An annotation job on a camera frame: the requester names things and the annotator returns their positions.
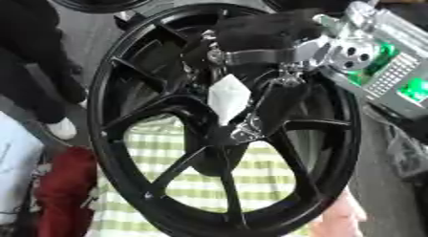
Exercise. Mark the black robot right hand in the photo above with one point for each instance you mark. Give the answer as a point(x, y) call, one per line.
point(262, 30)

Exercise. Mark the person's hand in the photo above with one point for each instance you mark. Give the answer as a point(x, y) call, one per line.
point(343, 220)

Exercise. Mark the white pin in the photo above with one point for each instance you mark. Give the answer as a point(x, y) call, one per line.
point(228, 97)

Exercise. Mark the black round wheel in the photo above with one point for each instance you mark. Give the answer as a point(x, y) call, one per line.
point(100, 0)
point(312, 0)

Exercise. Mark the black spoked wheel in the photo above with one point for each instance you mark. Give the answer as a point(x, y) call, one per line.
point(139, 183)

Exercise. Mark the grey bag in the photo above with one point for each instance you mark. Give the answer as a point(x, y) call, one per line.
point(407, 151)

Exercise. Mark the person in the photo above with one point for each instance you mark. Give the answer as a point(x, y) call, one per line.
point(28, 40)

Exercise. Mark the red bag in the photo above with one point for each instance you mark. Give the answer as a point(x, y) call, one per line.
point(64, 189)

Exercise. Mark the pale white bag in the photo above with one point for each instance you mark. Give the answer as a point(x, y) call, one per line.
point(14, 170)

